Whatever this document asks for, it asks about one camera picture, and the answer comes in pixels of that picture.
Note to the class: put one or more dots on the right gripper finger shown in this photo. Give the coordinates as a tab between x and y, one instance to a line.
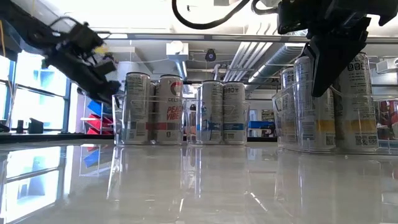
332	56

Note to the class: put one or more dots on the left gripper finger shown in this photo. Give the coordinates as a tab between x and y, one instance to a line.
99	87
105	67

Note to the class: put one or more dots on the white red-band soda can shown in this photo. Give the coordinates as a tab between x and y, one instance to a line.
136	102
169	105

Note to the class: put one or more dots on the clear plastic bin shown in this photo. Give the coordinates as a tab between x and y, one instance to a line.
248	130
118	124
280	124

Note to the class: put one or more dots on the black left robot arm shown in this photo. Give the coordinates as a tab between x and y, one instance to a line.
28	28

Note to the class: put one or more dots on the shelf with coloured bins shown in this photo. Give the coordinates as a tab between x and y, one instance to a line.
96	121

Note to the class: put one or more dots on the white ceiling box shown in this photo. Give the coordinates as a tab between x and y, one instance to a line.
177	49

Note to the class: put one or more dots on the small black box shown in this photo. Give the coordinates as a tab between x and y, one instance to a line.
35	126
19	126

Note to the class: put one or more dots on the red storage rack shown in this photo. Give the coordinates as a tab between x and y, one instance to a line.
388	109

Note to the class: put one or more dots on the grey overhead beam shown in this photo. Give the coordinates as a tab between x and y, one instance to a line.
186	36

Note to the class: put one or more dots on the white ceiling pipes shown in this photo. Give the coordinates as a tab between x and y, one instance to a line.
241	62

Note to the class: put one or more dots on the blue table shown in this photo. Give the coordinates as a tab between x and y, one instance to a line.
261	124

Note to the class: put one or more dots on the white wall unit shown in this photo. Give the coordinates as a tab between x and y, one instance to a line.
388	65

